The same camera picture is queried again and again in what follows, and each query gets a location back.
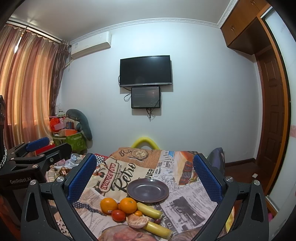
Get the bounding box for orange pink curtain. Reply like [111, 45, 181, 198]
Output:
[1, 25, 69, 149]

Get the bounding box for red gift boxes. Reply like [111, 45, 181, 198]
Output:
[50, 117, 78, 137]

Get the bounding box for dark red grape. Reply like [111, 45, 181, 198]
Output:
[154, 218, 162, 225]

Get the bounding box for retro print tablecloth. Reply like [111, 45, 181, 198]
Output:
[45, 147, 235, 241]

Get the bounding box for small mandarin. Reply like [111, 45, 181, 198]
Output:
[133, 210, 142, 216]

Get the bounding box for brown wooden door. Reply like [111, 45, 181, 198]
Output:
[255, 45, 289, 195]

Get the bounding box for orange with sticker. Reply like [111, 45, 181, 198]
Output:
[100, 197, 118, 215]

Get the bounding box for peeled pomelo segment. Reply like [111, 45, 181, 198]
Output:
[126, 214, 149, 229]

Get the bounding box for white air conditioner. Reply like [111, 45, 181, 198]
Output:
[71, 32, 111, 59]

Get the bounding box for wooden overhead cabinet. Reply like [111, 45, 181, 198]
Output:
[221, 0, 270, 55]

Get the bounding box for large orange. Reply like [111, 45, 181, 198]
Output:
[119, 197, 137, 214]

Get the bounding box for grey plush pillow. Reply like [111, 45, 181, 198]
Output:
[66, 109, 92, 141]

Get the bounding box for small black wall screen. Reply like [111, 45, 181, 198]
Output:
[131, 86, 161, 109]

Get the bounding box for yellow chair back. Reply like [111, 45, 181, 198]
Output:
[131, 137, 159, 150]

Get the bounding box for dark purple plate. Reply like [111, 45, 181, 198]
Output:
[126, 178, 169, 203]

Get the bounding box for red tomato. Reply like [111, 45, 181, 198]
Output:
[111, 209, 126, 222]

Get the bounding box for dark blue chair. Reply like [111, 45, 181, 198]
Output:
[206, 148, 225, 175]

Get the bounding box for green patterned box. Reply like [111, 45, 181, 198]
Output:
[53, 133, 87, 154]

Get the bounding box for wall mounted black television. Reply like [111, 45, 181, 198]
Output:
[119, 55, 173, 87]

